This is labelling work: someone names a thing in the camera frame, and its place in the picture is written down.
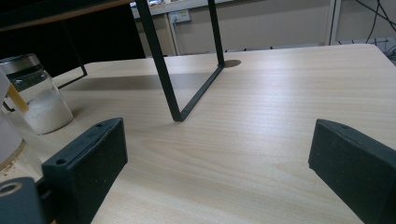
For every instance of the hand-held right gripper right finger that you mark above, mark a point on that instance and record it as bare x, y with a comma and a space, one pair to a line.
358, 168

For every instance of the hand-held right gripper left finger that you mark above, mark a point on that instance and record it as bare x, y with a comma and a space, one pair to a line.
84, 168

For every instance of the glass jar with white powder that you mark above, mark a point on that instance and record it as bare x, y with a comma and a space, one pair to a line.
46, 112

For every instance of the black metal shelf rack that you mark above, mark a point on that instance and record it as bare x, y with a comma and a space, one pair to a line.
160, 65

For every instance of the white wall socket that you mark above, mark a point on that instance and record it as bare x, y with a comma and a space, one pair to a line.
180, 16

